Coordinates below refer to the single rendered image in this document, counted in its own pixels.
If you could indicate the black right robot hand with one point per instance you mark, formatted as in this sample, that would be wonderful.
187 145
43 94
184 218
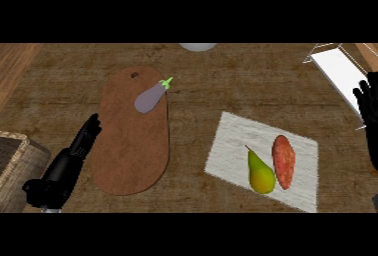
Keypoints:
369 110

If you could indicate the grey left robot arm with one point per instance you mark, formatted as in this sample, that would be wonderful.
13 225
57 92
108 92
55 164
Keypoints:
50 210

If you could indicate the pale grey round object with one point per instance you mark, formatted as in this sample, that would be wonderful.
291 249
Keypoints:
198 46

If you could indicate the wicker basket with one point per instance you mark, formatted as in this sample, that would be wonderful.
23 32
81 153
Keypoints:
16 173

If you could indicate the purple eggplant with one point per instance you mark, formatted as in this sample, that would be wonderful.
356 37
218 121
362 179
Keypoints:
149 97

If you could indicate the brown wooden cutting board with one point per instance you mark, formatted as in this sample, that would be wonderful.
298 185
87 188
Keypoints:
133 133

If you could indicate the green yellow pear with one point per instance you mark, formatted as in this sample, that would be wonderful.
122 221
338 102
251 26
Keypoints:
261 175

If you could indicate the orange sweet potato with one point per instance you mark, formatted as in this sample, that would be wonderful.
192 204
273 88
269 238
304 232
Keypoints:
283 161

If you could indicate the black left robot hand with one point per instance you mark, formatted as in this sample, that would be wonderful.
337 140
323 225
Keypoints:
59 173

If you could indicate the white cloth placemat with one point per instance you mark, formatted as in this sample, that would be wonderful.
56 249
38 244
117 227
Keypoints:
266 163

